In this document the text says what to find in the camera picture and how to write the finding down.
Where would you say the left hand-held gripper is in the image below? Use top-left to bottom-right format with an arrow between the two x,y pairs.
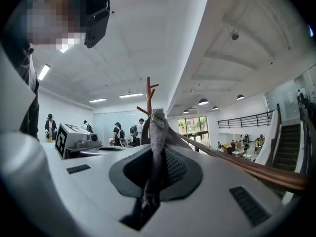
54,122 -> 130,160

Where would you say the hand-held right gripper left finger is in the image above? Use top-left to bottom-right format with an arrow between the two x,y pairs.
40,143 -> 154,237

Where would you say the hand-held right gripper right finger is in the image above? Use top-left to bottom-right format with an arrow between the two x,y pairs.
138,145 -> 289,237

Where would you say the grey garment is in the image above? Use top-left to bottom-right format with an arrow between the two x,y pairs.
141,108 -> 195,208

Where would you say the brown wooden coat rack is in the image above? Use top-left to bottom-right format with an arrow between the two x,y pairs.
136,77 -> 160,138

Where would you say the dark wooden chair back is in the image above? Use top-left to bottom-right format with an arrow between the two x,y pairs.
179,133 -> 311,193

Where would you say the black metal railing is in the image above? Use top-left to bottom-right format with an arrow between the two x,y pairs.
217,110 -> 277,129

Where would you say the dark staircase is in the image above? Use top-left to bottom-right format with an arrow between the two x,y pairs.
270,123 -> 308,174

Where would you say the person's black sweatshirt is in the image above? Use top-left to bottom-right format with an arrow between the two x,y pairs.
14,42 -> 40,142

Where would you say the person's face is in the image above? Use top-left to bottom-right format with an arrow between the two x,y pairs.
14,0 -> 87,53

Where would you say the black head-mounted camera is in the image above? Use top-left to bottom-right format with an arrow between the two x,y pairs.
83,7 -> 111,49

